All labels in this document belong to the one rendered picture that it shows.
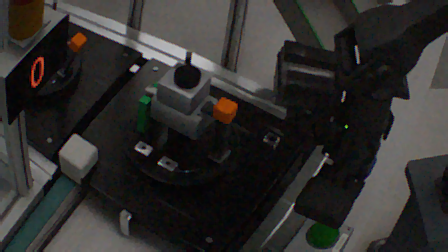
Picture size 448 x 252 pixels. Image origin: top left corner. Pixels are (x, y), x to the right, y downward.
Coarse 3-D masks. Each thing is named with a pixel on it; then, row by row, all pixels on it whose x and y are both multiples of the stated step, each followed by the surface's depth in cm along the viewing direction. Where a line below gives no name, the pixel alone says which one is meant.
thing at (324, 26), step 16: (272, 0) 109; (288, 0) 107; (304, 0) 113; (320, 0) 115; (336, 0) 117; (352, 0) 114; (288, 16) 109; (304, 16) 106; (320, 16) 114; (336, 16) 117; (352, 16) 116; (304, 32) 108; (320, 32) 114; (336, 32) 116
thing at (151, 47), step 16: (48, 0) 124; (80, 16) 121; (96, 16) 121; (96, 32) 118; (112, 32) 119; (128, 32) 118; (144, 48) 116; (160, 48) 116; (176, 48) 117; (192, 64) 115; (208, 64) 115; (224, 80) 114; (240, 80) 114; (112, 96) 115; (240, 96) 111; (256, 96) 112; (272, 96) 112; (96, 112) 113; (272, 112) 110; (32, 160) 99; (48, 160) 99; (304, 160) 111; (32, 176) 97; (48, 176) 98
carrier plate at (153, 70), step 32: (160, 64) 113; (128, 96) 108; (224, 96) 110; (96, 128) 103; (256, 128) 107; (256, 160) 103; (288, 160) 104; (96, 192) 97; (128, 192) 97; (160, 192) 98; (224, 192) 99; (256, 192) 100; (160, 224) 94; (192, 224) 95; (224, 224) 96
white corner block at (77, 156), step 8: (72, 136) 99; (72, 144) 98; (80, 144) 98; (88, 144) 99; (64, 152) 97; (72, 152) 97; (80, 152) 97; (88, 152) 98; (96, 152) 98; (64, 160) 97; (72, 160) 96; (80, 160) 97; (88, 160) 97; (96, 160) 99; (64, 168) 98; (72, 168) 97; (80, 168) 96; (88, 168) 98; (72, 176) 98; (80, 176) 97; (80, 184) 98
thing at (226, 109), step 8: (208, 104) 95; (216, 104) 94; (224, 104) 94; (232, 104) 94; (208, 112) 95; (216, 112) 94; (224, 112) 93; (232, 112) 94; (224, 120) 94; (216, 128) 96; (224, 128) 95; (216, 136) 97; (224, 136) 96; (216, 144) 97; (224, 144) 97; (216, 152) 98; (224, 152) 99
